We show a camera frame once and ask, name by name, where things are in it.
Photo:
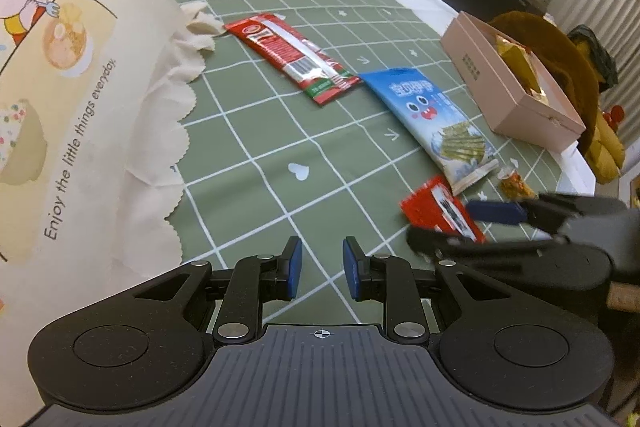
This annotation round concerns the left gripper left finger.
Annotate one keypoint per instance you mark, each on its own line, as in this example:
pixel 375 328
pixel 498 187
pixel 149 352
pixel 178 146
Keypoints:
pixel 244 290

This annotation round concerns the cream cartoon tote bag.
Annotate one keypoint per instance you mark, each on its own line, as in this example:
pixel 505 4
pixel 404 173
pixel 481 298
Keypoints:
pixel 93 96

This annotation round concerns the small red snack packet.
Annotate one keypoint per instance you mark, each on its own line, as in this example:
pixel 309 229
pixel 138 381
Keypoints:
pixel 433 206

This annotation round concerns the blue seaweed snack bag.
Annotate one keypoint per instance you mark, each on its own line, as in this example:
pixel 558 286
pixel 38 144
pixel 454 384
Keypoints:
pixel 452 141

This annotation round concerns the green checkered tablecloth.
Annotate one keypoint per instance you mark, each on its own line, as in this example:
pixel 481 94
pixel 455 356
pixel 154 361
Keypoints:
pixel 266 163

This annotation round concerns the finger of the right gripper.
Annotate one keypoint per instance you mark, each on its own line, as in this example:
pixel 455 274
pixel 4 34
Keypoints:
pixel 504 213

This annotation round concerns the brown fuzzy coat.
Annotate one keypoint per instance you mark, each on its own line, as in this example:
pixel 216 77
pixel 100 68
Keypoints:
pixel 570 70

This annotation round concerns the pink cardboard box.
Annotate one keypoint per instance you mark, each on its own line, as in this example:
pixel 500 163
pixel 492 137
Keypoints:
pixel 508 109

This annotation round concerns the long red snack packet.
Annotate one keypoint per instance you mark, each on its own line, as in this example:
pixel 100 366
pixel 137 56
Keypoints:
pixel 322 78

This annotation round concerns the yellow snack packet in box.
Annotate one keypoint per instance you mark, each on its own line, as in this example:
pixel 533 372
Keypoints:
pixel 517 58

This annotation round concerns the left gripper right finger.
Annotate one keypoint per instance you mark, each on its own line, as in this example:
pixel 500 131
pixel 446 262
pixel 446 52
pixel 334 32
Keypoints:
pixel 388 280

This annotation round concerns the small orange snack packet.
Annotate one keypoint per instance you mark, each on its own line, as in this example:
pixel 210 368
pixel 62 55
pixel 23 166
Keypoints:
pixel 513 186

